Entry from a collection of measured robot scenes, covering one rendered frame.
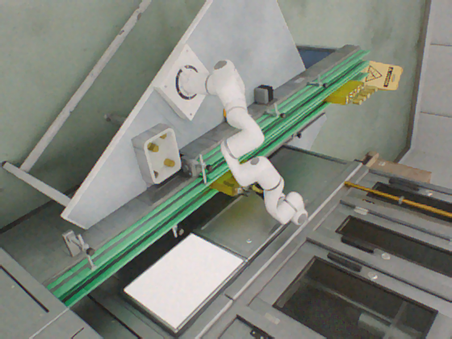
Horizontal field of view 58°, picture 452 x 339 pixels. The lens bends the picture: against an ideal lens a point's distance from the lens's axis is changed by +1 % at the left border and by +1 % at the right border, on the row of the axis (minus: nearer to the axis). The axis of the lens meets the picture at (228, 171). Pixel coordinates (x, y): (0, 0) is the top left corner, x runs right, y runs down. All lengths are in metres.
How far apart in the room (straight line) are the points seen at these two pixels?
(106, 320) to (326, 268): 0.90
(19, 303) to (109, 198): 0.63
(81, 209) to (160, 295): 0.48
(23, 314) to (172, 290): 0.58
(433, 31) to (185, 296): 6.56
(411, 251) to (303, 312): 0.55
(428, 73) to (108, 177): 6.62
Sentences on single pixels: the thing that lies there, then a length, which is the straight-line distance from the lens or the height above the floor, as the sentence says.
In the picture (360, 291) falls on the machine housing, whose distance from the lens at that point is 1.71.
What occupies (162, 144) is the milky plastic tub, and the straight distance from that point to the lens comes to 1.93.
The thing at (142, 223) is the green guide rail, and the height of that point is 0.92.
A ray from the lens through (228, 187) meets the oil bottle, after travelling 1.93.
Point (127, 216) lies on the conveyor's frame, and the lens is 1.83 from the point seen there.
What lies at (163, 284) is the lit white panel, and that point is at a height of 1.11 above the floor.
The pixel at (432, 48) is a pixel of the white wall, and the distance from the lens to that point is 7.67.
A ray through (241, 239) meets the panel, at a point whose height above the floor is 1.21.
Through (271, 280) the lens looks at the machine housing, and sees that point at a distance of 1.73.
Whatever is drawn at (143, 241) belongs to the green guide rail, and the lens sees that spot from 1.82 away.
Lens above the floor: 2.17
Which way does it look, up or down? 36 degrees down
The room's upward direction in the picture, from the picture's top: 110 degrees clockwise
